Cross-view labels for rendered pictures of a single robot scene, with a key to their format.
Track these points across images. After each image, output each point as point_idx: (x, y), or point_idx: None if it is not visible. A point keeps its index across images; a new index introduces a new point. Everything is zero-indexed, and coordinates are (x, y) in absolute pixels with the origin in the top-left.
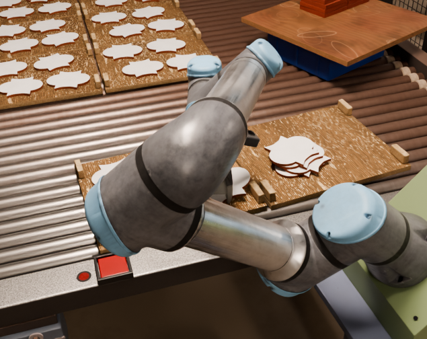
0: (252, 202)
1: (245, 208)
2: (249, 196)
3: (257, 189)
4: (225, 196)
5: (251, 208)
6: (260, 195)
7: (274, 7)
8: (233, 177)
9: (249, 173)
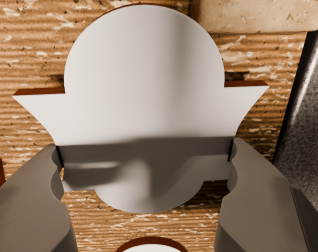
0: (263, 51)
1: (279, 94)
2: (228, 47)
3: (279, 16)
4: (218, 153)
5: (293, 73)
6: None
7: None
8: (141, 102)
9: (162, 10)
